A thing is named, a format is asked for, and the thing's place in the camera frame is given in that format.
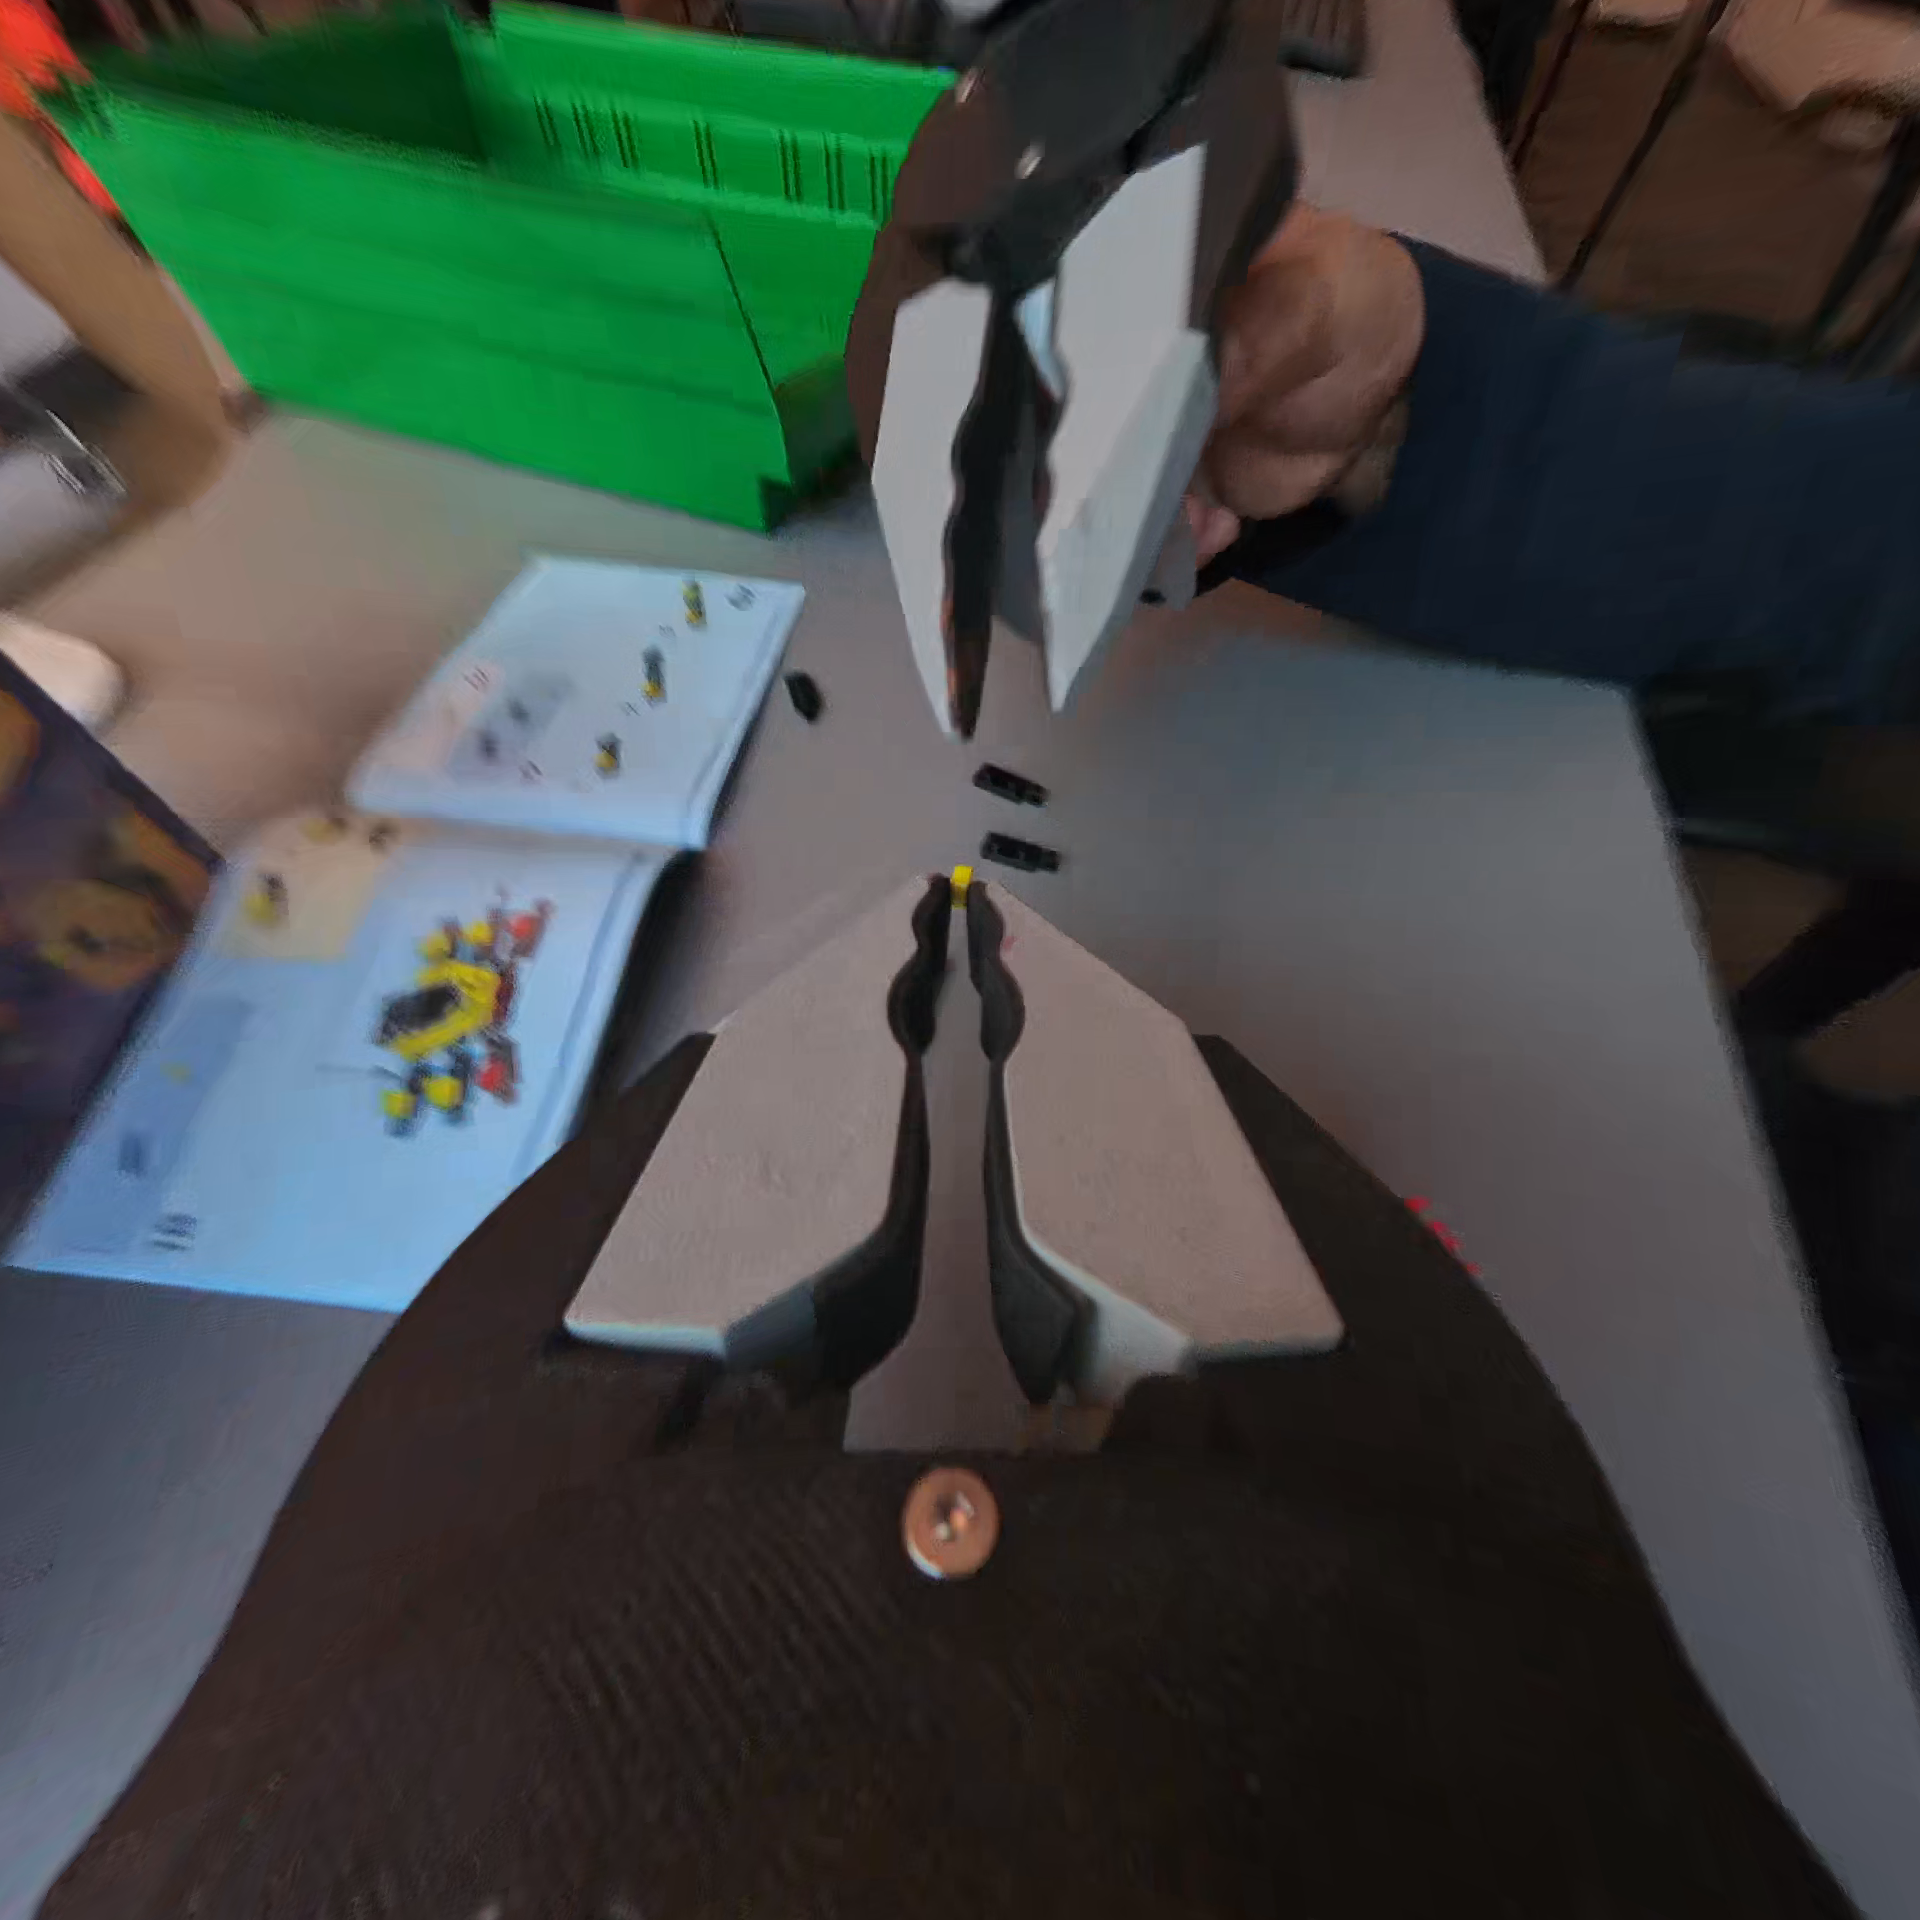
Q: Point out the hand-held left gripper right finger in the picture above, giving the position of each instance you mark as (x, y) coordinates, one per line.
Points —
(1155, 1184)

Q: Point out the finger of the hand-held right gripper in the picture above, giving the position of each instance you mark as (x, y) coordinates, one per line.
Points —
(1124, 420)
(923, 480)

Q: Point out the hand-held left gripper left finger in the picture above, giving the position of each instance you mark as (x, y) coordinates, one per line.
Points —
(750, 1170)

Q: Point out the black lego hinge piece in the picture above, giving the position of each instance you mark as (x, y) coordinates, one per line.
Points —
(803, 695)

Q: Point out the black lego clip plate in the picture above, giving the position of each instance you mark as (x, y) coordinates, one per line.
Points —
(1008, 783)
(1021, 855)

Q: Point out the lego instruction booklet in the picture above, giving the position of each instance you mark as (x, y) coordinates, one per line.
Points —
(390, 991)

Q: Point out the purple lego set box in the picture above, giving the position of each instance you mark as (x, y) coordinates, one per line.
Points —
(91, 931)

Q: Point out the person's right hand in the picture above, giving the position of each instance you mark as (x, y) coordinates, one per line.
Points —
(1321, 361)

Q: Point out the green plastic bin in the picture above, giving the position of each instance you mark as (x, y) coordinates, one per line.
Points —
(450, 285)

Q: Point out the brown wooden furniture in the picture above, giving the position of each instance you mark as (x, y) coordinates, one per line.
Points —
(1725, 151)

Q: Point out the person's dark clothed body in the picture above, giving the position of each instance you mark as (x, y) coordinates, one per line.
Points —
(1861, 1231)

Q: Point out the wooden clipboard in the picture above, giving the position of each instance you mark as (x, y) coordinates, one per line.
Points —
(104, 300)

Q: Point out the white rounded board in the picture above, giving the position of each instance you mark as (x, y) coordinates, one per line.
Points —
(53, 674)

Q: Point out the orange red patterned object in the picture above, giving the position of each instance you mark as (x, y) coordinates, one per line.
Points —
(39, 90)

